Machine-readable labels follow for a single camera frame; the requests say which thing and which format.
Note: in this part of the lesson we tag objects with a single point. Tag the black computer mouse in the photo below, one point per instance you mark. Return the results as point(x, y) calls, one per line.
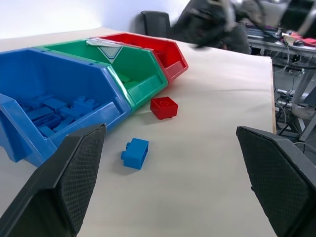
point(298, 43)

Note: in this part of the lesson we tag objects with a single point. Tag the black office chair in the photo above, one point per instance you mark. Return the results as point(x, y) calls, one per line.
point(156, 23)

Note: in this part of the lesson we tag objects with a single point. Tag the blue toy building block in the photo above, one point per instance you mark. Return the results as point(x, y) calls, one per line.
point(135, 154)
point(47, 121)
point(64, 124)
point(39, 113)
point(54, 103)

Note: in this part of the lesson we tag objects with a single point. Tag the white label sticker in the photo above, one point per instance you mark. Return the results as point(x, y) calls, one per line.
point(108, 50)

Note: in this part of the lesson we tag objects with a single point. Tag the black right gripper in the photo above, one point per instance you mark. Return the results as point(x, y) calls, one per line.
point(197, 22)

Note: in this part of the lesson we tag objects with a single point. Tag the green plastic storage bin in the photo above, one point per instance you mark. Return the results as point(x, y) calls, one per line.
point(138, 61)

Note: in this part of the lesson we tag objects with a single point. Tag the red plastic storage bin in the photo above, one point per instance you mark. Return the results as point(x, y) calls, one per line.
point(170, 53)

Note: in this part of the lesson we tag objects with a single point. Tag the blue two-stud building block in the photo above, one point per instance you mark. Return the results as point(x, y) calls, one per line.
point(82, 105)

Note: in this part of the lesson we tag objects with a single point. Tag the blue plastic storage bin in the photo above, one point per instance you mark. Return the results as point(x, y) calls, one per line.
point(61, 74)

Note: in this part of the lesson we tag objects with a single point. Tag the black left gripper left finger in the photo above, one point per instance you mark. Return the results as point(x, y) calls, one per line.
point(74, 177)

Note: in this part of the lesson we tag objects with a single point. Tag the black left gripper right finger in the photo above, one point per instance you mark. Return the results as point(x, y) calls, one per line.
point(279, 177)

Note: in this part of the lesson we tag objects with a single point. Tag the grey background workbench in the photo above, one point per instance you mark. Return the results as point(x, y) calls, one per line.
point(284, 49)

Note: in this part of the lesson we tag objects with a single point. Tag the green toy building block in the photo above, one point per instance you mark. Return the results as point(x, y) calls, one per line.
point(123, 77)

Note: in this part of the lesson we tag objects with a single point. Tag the red toy building block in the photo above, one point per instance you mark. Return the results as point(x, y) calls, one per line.
point(164, 107)

